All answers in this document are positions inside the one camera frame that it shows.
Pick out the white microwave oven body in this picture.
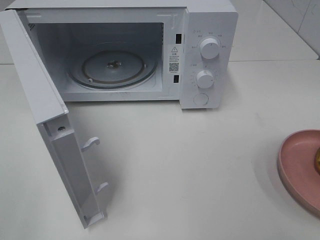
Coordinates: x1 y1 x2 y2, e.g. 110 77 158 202
4 0 238 109

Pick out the toy hamburger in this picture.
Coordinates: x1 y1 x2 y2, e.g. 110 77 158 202
314 148 320 174

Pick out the white timer knob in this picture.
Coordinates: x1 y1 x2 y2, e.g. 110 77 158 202
196 70 215 89

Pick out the upper white power knob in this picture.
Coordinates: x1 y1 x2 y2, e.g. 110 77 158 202
199 36 221 60

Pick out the pink round plate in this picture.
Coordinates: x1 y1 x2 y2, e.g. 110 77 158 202
277 129 320 217

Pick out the round white door button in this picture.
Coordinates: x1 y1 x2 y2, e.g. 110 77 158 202
193 93 209 106

